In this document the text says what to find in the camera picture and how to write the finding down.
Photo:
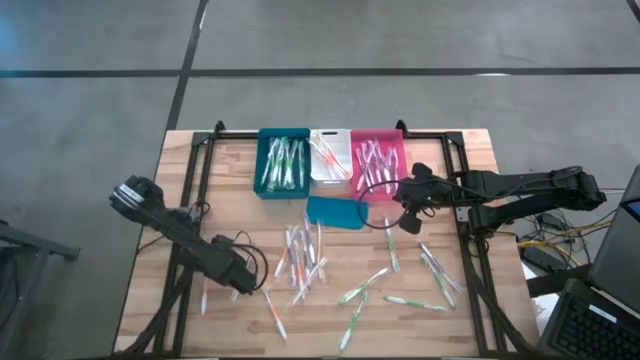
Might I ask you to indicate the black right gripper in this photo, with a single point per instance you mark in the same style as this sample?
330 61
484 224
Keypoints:
425 192

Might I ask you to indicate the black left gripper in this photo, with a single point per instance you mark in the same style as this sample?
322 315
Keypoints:
232 265

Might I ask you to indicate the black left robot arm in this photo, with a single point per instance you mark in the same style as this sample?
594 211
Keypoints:
175 232

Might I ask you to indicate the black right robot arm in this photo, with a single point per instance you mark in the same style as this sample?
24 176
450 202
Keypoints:
525 182

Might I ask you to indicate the pink plastic bin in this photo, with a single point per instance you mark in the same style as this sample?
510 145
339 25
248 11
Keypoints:
380 198

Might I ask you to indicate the teal plastic bin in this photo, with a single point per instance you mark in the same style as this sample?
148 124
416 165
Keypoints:
280 195

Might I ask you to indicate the teal plastic lid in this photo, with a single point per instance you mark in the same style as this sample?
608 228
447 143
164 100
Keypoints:
335 212

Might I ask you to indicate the white plastic bin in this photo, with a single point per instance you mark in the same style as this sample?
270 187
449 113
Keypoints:
330 184

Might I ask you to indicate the black power adapter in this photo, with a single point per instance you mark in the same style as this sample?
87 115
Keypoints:
550 220

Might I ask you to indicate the black power strip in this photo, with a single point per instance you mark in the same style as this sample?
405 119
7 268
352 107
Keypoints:
542 257

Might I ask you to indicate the grey laptop screen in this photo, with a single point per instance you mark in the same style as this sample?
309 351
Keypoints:
620 240

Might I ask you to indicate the black metal stand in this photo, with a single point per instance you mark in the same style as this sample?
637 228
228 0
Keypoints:
25 245

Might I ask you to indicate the black open laptop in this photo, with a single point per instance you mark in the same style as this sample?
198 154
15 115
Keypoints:
585 330

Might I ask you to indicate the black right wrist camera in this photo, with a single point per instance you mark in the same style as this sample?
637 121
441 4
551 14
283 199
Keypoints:
410 223

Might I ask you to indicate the silver metal bracket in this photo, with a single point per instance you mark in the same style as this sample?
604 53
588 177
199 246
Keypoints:
461 214

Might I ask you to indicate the black metal rig frame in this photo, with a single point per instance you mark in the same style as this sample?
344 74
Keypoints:
230 134

